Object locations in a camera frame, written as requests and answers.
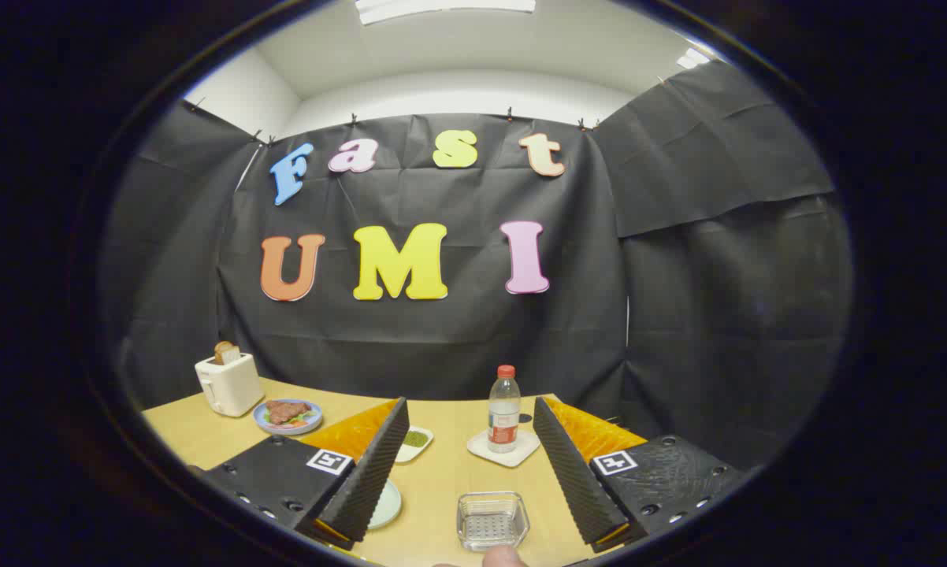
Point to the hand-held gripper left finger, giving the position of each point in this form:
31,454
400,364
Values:
375,472

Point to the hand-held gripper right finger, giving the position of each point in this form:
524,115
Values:
572,472

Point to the light green plate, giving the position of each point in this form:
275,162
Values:
387,504

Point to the white divided dish with beans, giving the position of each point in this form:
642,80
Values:
416,441

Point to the white square coaster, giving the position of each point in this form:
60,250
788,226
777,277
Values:
521,453

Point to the clear plastic water bottle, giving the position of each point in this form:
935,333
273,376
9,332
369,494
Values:
504,413

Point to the blue plate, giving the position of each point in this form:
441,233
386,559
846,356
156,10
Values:
284,428

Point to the steak with vegetables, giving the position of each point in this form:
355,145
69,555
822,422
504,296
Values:
287,411

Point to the white toaster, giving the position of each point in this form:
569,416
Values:
229,386

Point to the toasted bread slice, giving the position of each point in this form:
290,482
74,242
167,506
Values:
226,352

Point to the small ceiling light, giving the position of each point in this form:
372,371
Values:
692,58

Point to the long ceiling light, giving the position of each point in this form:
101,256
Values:
442,6

